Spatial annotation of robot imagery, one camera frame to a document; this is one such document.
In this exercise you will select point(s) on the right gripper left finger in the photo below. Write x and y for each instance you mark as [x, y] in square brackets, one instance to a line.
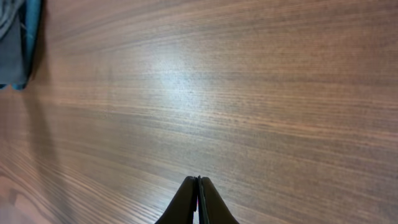
[183, 205]

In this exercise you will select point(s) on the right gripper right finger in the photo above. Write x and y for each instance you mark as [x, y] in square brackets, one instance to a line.
[212, 208]

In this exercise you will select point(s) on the grey cotton shorts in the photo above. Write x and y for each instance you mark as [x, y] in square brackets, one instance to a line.
[12, 62]

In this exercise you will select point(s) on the folded blue denim shorts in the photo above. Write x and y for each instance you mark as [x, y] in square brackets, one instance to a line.
[30, 14]

